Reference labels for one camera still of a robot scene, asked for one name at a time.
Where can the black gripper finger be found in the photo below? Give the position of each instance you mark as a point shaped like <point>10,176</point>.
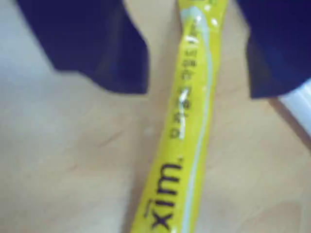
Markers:
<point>279,48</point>
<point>92,41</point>

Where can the yellow coffee stick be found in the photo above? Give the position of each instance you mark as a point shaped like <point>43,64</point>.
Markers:
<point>189,145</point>

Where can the white marker with red cap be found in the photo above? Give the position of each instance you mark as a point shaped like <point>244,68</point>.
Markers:
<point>301,102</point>

